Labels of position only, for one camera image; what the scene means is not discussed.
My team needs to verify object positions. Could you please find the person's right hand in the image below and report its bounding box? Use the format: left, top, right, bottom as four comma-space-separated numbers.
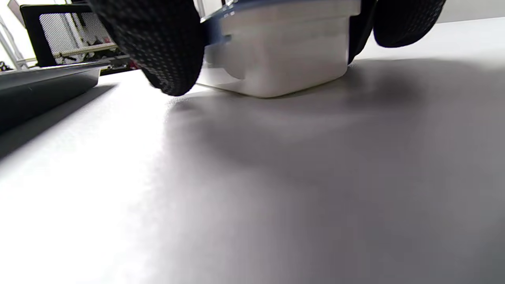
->
88, 0, 446, 96

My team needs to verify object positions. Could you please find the blue lid lunch box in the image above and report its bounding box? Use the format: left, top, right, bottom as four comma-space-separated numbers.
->
196, 0, 361, 98

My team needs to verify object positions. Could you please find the black plastic tray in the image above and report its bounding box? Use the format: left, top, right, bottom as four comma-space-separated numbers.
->
0, 61, 111, 135

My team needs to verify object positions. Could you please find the black mesh back office chair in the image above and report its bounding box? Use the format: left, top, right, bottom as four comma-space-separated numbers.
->
21, 3, 119, 68

